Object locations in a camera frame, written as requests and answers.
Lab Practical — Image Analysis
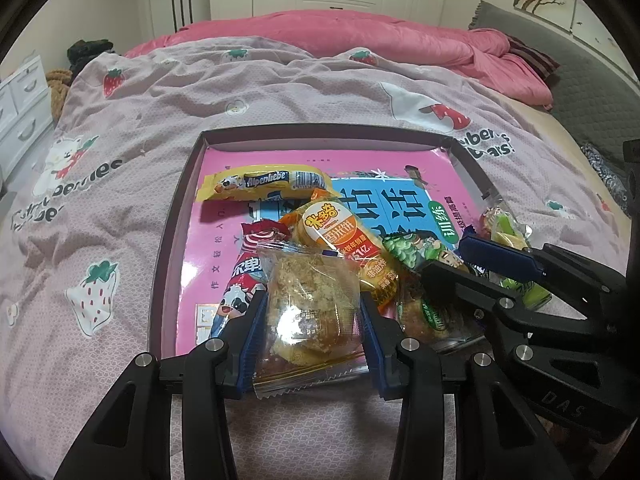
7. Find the orange rice cracker packet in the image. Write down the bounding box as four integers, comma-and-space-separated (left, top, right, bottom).
280, 199, 401, 311

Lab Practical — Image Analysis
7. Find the yellow candy packet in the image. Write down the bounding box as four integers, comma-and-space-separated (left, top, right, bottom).
195, 165, 333, 203

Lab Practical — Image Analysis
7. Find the beige bed sheet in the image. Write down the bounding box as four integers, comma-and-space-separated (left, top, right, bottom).
505, 100, 636, 281

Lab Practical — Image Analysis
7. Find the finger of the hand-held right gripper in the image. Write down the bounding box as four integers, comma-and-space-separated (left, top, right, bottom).
421, 259, 538, 366
459, 232, 626, 311

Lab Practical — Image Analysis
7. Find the dark striped pillow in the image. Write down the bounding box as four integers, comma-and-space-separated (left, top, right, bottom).
507, 35, 561, 81

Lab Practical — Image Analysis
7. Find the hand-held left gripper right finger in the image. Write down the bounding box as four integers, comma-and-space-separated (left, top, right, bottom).
361, 292, 553, 480

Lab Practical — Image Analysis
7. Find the round green biscuit packet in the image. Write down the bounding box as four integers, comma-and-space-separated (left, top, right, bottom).
395, 280, 481, 351

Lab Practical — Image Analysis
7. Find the pink duvet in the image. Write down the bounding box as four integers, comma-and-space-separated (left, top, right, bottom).
122, 10, 556, 111

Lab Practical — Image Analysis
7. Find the clear pastry packet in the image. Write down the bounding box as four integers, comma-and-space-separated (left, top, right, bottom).
252, 242, 371, 401

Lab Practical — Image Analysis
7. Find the clear nut candy packet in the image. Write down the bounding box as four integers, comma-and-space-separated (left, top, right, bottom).
480, 207, 533, 251

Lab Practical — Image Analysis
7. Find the pink box tray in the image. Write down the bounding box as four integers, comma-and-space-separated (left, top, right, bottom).
150, 127, 506, 361

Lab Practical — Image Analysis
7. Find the grey padded headboard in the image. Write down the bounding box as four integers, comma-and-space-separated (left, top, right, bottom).
467, 0, 640, 166

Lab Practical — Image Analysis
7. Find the dark clothes pile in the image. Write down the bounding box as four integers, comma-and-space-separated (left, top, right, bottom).
67, 37, 118, 78

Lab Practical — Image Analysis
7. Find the dark patterned cloth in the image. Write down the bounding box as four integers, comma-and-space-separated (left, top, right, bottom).
580, 142, 631, 218

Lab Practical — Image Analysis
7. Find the dark green snack packet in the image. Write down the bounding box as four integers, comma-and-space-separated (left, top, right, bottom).
382, 235, 471, 276

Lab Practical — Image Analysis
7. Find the light green snack packet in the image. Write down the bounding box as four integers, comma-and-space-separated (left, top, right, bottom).
490, 215, 551, 311

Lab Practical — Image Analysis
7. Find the pink strawberry printed blanket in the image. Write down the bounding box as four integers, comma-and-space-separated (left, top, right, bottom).
0, 40, 616, 480

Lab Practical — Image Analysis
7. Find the white drawer cabinet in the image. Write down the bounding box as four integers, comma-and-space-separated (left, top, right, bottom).
0, 55, 53, 181

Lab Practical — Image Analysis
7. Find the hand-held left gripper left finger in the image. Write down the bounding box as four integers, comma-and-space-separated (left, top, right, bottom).
52, 291, 270, 480

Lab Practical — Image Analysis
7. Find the red candy packet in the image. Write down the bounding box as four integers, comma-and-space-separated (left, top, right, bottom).
210, 220, 291, 338

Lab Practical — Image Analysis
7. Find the tan plush blanket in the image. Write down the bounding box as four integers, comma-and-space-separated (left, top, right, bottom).
46, 67, 76, 121

